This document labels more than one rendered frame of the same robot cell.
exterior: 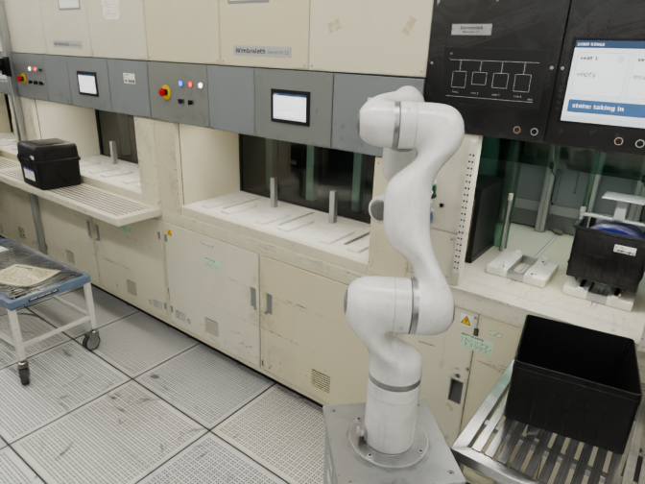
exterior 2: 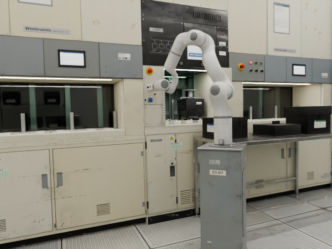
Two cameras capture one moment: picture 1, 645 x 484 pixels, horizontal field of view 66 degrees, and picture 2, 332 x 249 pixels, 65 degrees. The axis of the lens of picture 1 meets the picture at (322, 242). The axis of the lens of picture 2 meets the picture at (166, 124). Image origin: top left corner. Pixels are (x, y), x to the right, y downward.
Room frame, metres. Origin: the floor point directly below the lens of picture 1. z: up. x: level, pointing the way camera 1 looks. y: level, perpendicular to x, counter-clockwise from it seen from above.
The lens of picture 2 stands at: (0.36, 1.51, 1.00)
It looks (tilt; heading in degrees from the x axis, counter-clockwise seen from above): 3 degrees down; 302
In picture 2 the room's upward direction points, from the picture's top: 1 degrees counter-clockwise
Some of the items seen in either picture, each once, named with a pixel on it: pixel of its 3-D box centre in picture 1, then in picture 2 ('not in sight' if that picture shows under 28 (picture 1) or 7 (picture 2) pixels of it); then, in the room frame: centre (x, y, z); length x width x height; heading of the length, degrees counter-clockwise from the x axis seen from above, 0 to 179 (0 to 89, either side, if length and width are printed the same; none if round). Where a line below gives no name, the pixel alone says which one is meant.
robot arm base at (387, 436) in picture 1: (391, 408); (223, 131); (0.95, -0.18, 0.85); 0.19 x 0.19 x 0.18
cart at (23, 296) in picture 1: (19, 300); not in sight; (2.52, 1.73, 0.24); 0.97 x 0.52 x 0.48; 56
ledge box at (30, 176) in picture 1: (49, 162); not in sight; (3.02, 1.71, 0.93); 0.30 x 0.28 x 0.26; 51
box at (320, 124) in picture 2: not in sight; (307, 119); (0.51, -1.33, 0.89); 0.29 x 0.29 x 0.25; 50
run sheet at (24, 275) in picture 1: (22, 274); not in sight; (2.39, 1.60, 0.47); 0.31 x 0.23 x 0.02; 75
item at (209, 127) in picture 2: (569, 376); (224, 127); (1.11, -0.67, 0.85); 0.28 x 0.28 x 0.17; 63
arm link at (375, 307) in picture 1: (384, 328); (220, 100); (0.95, -0.14, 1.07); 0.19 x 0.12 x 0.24; 86
